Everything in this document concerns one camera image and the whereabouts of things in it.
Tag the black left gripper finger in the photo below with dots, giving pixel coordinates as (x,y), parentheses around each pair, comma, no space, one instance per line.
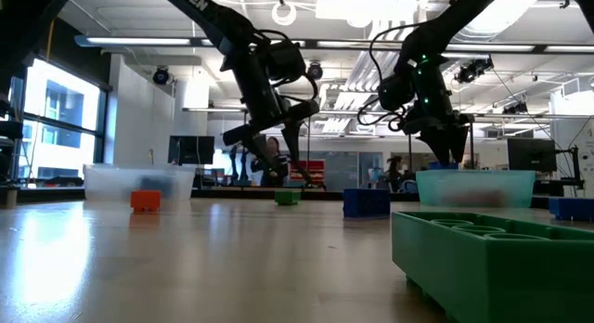
(262,151)
(292,146)

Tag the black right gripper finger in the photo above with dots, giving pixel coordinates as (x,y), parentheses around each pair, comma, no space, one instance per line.
(458,144)
(438,146)

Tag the green toy brick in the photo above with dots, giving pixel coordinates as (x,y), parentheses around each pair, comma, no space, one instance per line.
(492,267)
(287,197)

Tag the blue toy brick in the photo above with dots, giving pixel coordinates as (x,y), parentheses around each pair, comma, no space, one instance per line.
(575,209)
(366,202)

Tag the red toy brick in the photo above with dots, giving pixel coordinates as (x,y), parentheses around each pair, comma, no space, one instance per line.
(145,201)

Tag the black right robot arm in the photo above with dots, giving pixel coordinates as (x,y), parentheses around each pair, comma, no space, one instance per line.
(445,26)

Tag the black background robot arm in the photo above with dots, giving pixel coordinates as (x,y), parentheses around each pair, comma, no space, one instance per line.
(233,163)

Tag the blue background box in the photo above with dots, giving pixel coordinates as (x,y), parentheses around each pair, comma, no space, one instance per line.
(443,167)

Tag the standing person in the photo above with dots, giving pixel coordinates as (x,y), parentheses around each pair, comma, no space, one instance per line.
(274,174)

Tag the red storage shelf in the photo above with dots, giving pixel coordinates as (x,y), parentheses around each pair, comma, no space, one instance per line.
(318,170)

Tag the teal translucent plastic bin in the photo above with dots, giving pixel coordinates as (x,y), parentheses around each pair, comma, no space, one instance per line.
(473,181)

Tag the blue office chair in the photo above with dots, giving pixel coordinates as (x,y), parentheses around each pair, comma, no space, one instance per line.
(409,187)

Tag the seated person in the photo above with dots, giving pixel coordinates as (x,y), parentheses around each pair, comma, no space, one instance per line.
(394,170)

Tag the black computer monitor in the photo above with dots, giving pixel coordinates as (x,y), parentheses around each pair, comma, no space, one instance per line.
(531,154)
(191,150)

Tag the clear plastic bin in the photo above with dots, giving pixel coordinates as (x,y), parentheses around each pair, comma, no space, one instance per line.
(116,179)

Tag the dark desk equipment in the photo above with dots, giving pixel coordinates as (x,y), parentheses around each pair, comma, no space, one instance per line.
(9,130)

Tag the grey cylindrical stub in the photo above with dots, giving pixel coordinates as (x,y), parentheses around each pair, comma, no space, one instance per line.
(8,198)

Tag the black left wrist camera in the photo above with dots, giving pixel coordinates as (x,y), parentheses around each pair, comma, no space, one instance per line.
(285,63)

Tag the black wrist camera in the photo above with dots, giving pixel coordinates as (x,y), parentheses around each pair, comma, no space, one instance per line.
(285,63)
(394,93)

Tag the black aluminium table frame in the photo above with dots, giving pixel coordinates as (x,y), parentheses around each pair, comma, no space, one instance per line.
(232,193)

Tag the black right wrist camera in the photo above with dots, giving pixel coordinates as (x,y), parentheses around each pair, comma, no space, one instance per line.
(394,93)

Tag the black ceiling camera cluster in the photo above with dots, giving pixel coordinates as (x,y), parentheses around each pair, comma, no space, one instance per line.
(471,71)

